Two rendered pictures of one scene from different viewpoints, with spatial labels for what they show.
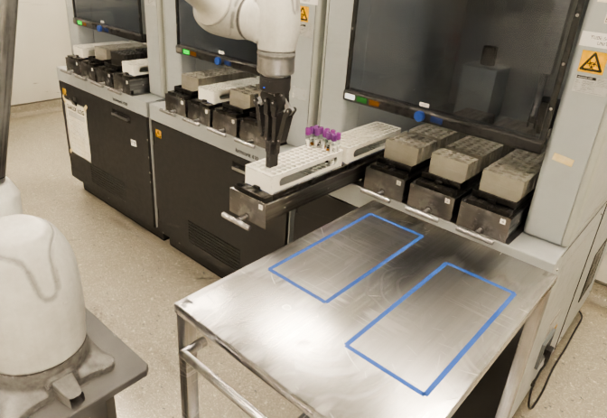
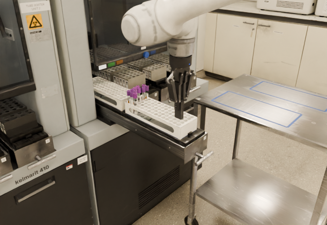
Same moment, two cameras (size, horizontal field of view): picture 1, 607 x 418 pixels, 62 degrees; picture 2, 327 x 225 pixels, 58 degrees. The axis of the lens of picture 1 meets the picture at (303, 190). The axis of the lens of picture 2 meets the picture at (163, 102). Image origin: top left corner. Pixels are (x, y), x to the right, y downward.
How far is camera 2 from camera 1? 1.59 m
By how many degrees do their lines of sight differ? 76
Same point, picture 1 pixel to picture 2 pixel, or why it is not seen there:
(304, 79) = (52, 77)
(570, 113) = not seen: hidden behind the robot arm
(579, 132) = not seen: hidden behind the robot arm
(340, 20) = (75, 15)
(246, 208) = (195, 148)
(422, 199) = (167, 94)
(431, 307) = (285, 95)
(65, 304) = not seen: outside the picture
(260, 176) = (191, 124)
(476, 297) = (271, 87)
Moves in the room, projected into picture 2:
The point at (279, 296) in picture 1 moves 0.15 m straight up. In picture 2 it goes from (307, 124) to (316, 88)
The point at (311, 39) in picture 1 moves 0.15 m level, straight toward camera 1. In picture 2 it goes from (50, 40) to (92, 41)
